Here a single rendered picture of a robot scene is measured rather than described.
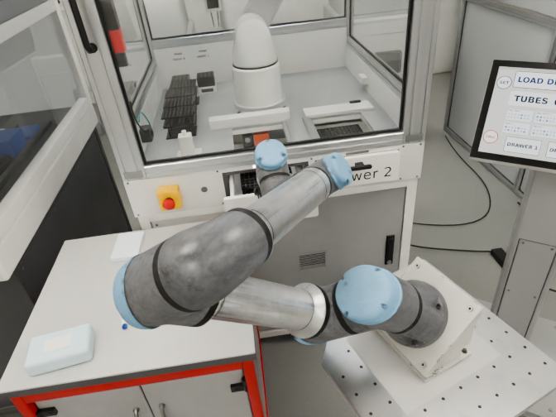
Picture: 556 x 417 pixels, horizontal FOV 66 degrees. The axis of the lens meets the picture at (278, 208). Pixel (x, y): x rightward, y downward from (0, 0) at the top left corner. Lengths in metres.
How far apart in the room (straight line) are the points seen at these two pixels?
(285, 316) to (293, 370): 1.16
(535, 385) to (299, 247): 0.92
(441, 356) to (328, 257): 0.83
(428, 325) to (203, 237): 0.57
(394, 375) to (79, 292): 0.91
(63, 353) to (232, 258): 0.70
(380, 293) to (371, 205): 0.82
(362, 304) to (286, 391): 1.12
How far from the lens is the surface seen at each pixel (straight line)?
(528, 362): 1.16
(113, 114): 1.40
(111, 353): 1.21
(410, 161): 1.58
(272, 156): 0.97
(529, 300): 1.91
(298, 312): 0.86
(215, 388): 1.26
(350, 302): 0.88
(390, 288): 0.86
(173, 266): 0.59
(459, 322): 1.02
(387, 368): 1.07
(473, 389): 1.08
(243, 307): 0.76
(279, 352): 2.04
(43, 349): 1.24
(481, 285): 2.43
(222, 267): 0.58
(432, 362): 1.03
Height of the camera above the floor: 1.63
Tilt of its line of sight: 35 degrees down
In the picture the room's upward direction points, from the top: 6 degrees counter-clockwise
